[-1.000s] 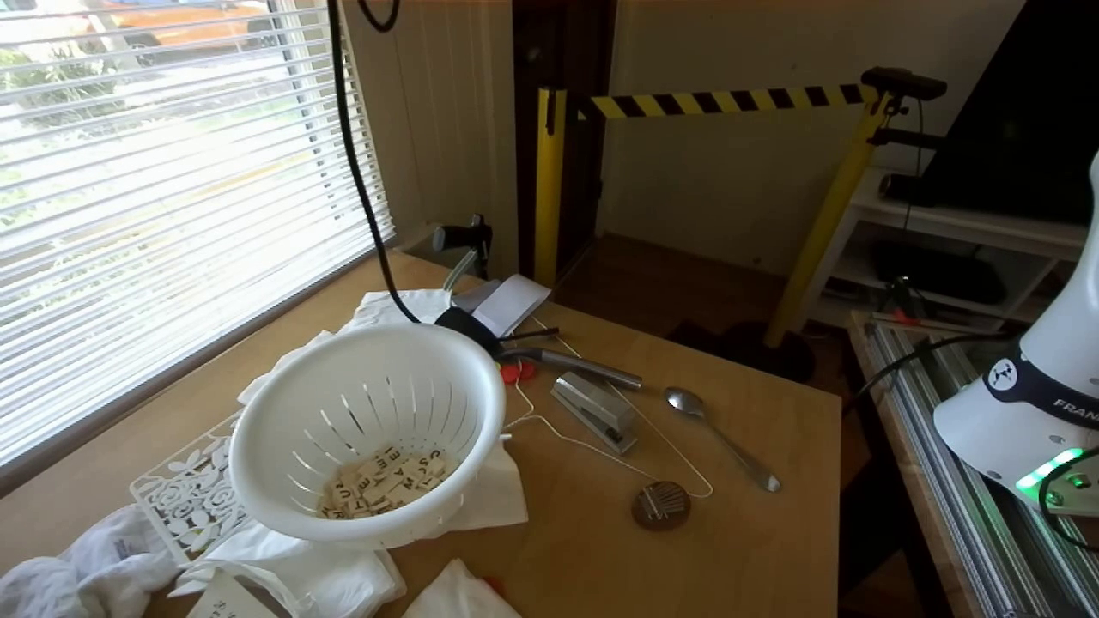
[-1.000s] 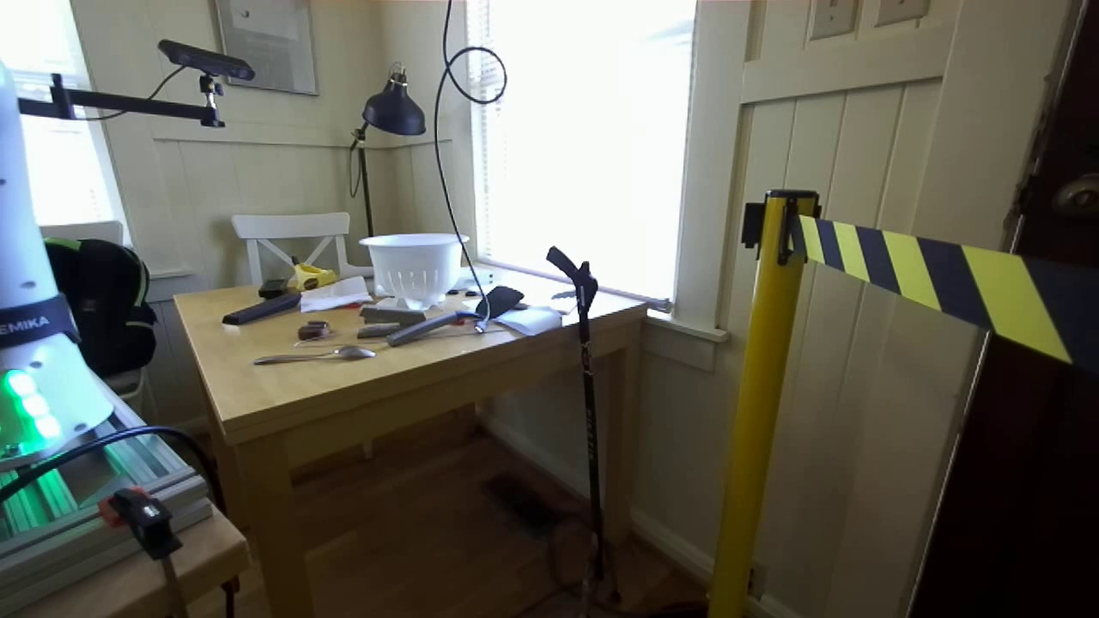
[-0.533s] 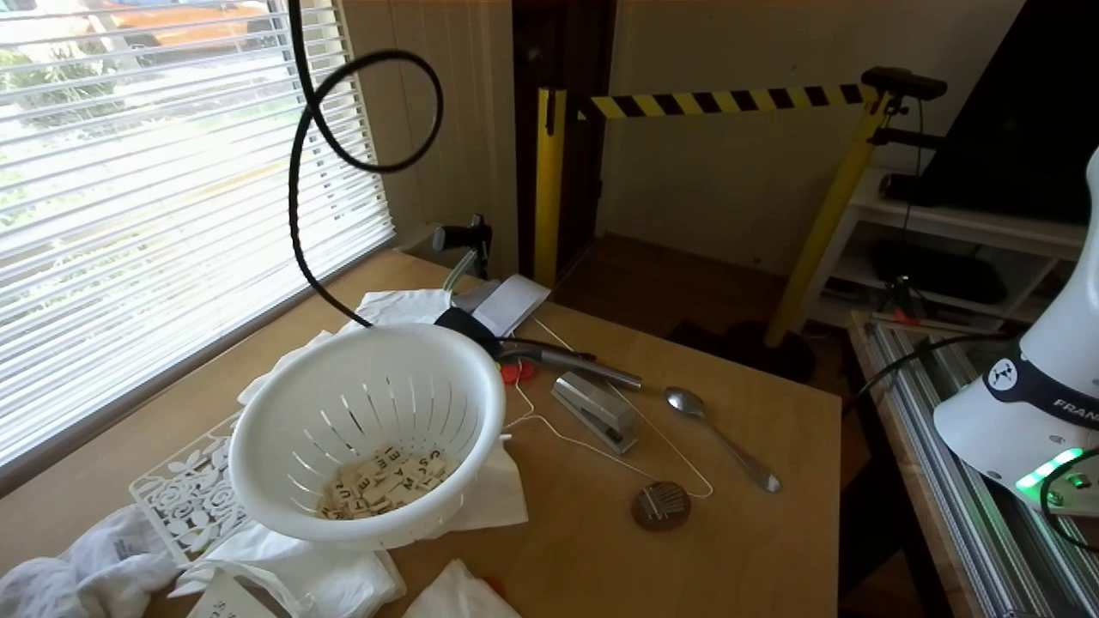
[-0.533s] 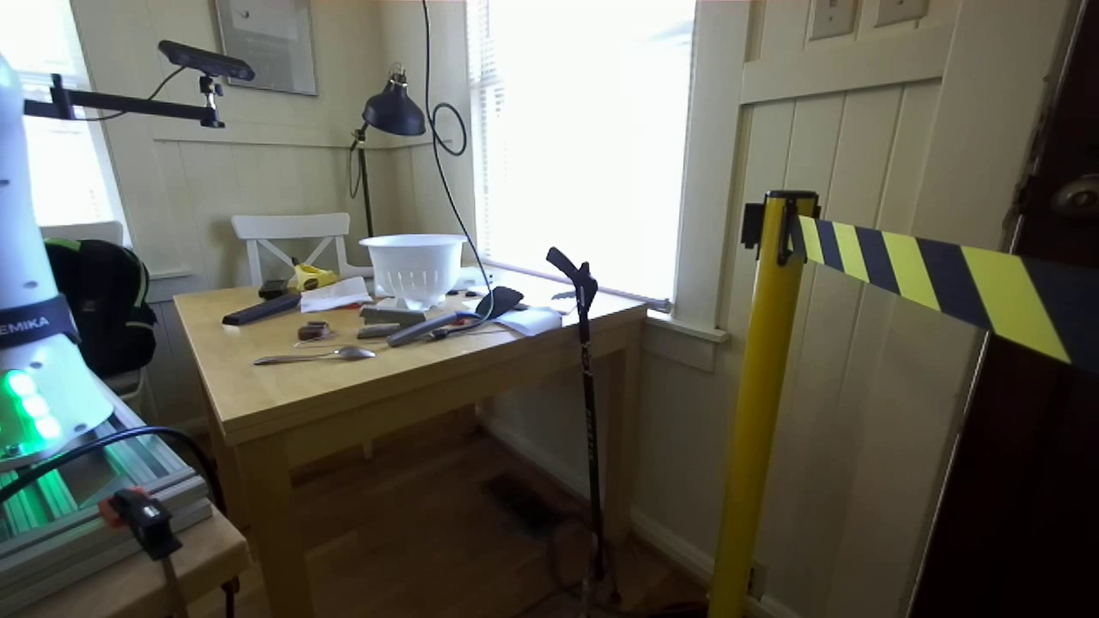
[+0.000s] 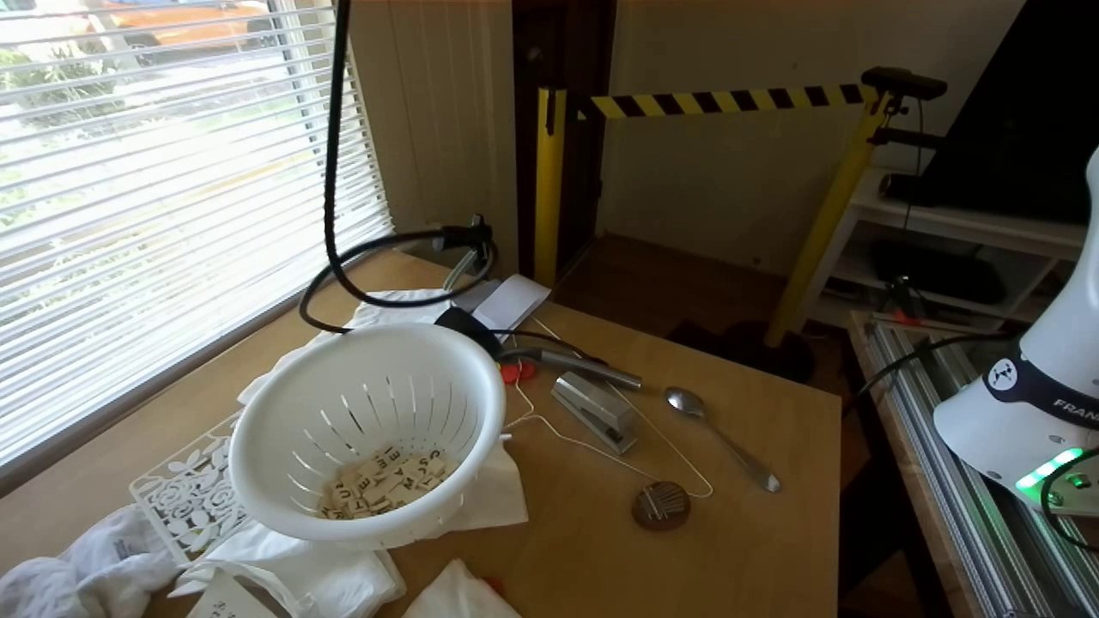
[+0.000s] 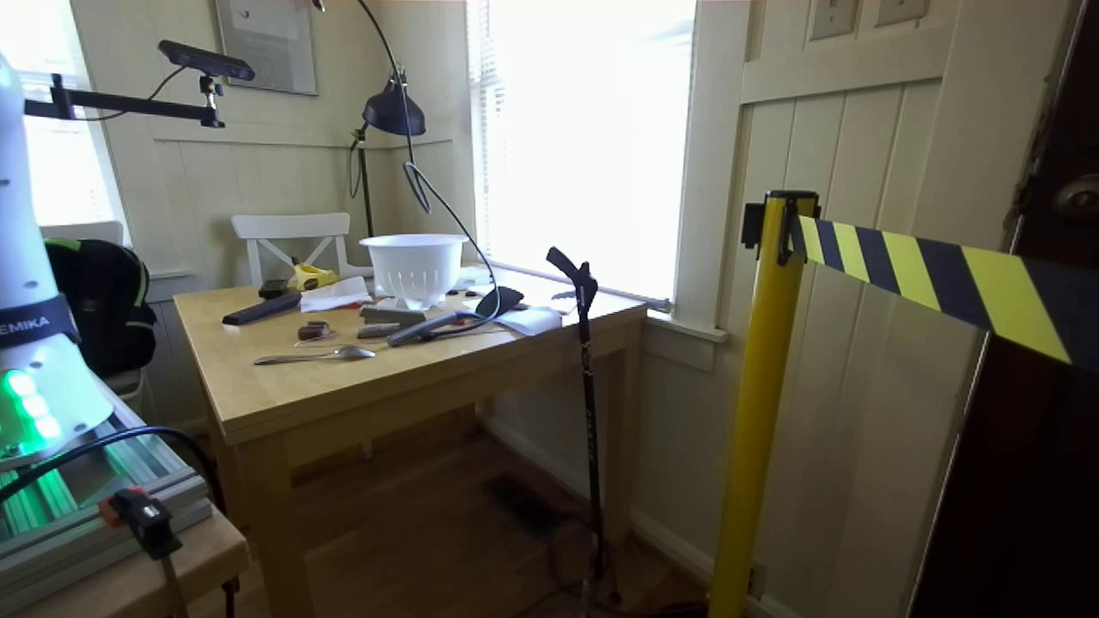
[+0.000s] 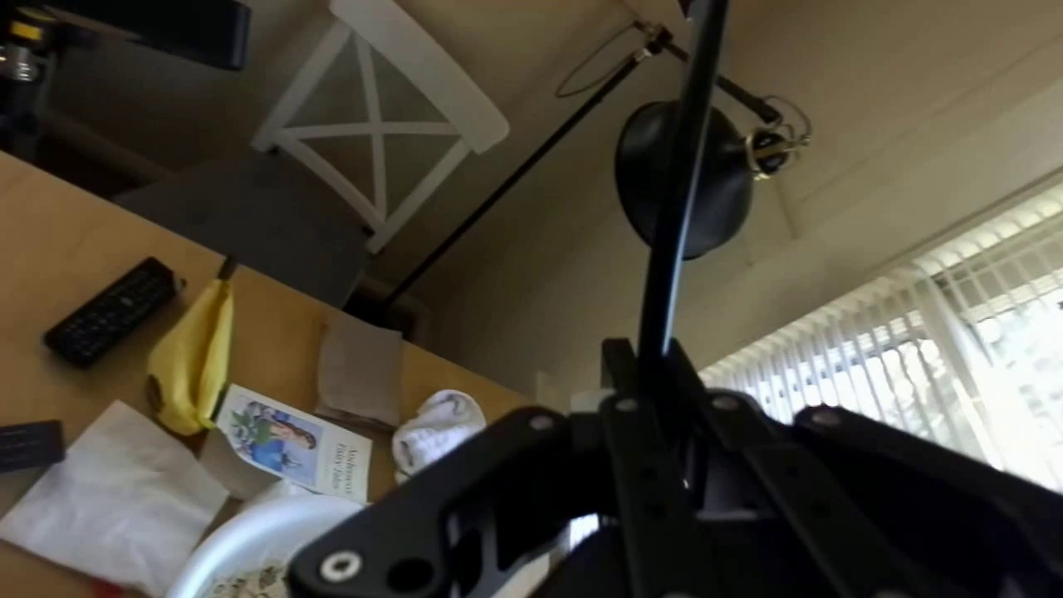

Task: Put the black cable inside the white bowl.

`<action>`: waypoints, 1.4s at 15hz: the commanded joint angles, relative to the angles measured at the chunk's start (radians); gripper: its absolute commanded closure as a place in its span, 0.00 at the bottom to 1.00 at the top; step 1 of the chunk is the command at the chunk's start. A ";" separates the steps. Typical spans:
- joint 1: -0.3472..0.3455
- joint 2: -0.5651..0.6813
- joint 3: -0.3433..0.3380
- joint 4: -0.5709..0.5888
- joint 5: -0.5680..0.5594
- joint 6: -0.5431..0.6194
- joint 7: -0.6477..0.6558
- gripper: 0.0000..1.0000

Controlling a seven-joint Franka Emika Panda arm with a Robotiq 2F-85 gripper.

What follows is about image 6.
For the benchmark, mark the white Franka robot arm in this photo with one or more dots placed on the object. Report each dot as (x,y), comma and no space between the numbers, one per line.
(24,262)

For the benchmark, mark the white plastic colander bowl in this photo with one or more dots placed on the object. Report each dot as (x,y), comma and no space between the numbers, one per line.
(412,265)

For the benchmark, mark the white paper card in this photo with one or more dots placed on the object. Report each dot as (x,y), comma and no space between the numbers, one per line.
(537,325)

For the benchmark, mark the black tripod stand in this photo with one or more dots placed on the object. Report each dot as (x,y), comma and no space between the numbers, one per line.
(586,379)

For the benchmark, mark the grey metal hand tool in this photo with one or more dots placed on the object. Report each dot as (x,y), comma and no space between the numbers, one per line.
(412,328)

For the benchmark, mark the window with white blinds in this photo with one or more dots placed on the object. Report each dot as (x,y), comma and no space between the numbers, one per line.
(586,139)

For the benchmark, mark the white cloth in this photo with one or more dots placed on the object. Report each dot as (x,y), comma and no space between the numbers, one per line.
(338,296)

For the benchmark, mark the small brown oval kalimba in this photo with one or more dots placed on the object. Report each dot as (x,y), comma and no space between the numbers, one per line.
(312,330)

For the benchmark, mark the metal spoon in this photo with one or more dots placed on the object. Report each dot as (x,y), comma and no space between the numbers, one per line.
(312,358)

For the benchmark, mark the yellow object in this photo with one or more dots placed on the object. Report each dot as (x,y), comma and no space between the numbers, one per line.
(309,278)

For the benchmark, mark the black desk lamp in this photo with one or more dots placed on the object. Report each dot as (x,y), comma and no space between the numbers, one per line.
(397,113)

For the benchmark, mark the white wooden chair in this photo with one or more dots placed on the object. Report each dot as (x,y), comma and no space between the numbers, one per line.
(294,230)

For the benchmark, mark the small black object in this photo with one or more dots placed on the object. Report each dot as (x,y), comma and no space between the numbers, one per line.
(276,287)

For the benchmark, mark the black remote control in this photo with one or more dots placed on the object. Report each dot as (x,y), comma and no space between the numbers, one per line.
(263,311)

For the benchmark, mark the yellow black striped barrier belt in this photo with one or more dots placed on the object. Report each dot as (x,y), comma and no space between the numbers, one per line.
(938,281)

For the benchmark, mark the black backpack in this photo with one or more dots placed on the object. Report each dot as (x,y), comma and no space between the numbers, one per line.
(104,304)

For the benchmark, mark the black clamp with orange part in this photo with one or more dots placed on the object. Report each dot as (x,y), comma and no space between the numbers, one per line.
(146,521)

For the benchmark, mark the plain bright window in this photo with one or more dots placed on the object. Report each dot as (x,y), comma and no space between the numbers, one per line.
(62,149)

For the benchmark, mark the yellow stanchion post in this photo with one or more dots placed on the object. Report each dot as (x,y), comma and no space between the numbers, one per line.
(761,399)

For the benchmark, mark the framed wall picture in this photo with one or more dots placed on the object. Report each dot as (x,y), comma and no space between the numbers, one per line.
(267,48)

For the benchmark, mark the white wall switch plate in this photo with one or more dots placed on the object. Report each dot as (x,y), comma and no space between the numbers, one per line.
(831,14)
(902,10)

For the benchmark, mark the black bar camera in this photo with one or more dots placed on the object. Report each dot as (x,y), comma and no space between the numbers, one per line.
(206,61)

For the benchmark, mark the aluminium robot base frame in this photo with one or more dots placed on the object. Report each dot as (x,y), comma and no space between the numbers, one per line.
(104,482)

